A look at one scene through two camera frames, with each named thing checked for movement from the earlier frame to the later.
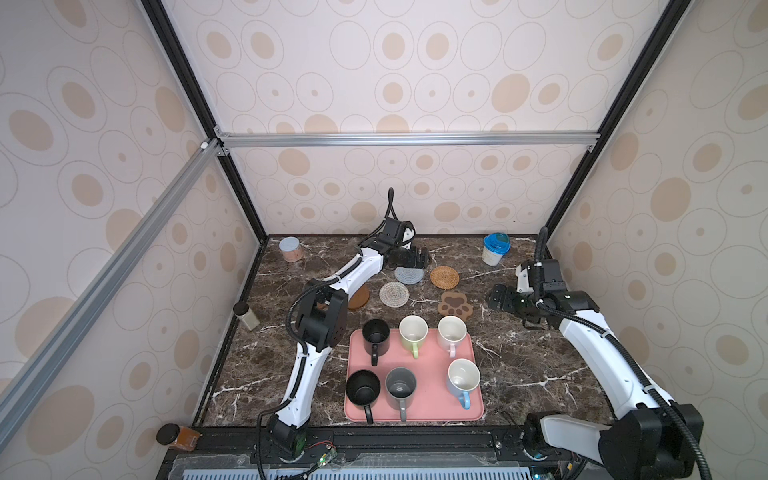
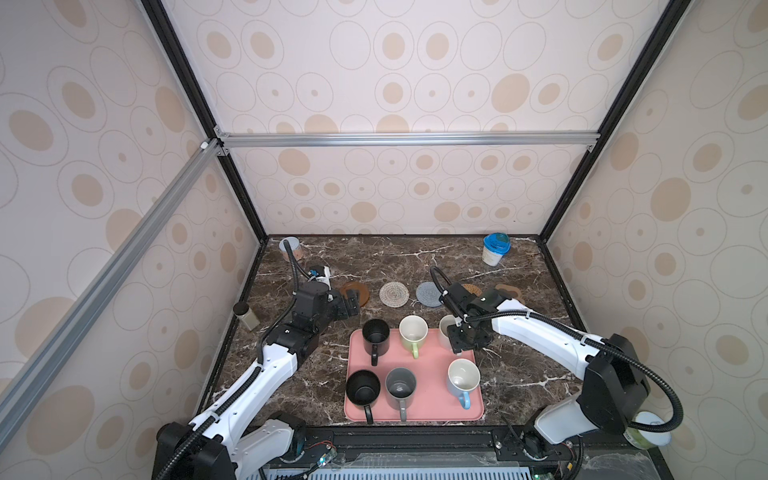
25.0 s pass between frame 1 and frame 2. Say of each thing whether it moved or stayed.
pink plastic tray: stayed
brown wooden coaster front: stayed
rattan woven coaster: moved
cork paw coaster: moved
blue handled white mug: stayed
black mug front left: stayed
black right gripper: moved
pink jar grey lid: stayed
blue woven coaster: moved
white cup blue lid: stayed
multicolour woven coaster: stayed
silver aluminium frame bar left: stayed
